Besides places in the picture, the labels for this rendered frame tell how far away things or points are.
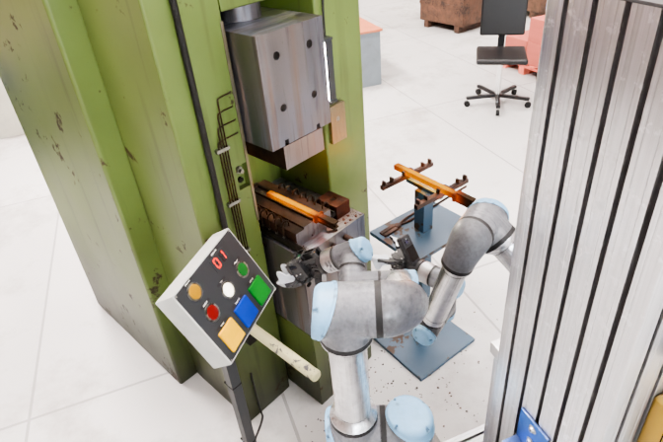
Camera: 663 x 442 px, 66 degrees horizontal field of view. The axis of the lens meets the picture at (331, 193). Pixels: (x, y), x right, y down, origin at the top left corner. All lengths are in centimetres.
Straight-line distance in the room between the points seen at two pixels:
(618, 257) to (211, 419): 226
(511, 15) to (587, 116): 496
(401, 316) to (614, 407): 38
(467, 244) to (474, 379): 141
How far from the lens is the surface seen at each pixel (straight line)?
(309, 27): 181
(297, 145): 187
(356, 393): 122
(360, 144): 239
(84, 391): 312
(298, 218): 209
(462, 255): 147
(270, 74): 172
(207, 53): 173
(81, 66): 203
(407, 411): 136
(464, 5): 813
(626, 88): 68
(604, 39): 70
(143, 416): 287
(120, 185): 220
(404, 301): 103
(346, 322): 103
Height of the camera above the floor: 217
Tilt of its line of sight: 32 degrees down
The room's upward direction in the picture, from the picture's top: 5 degrees counter-clockwise
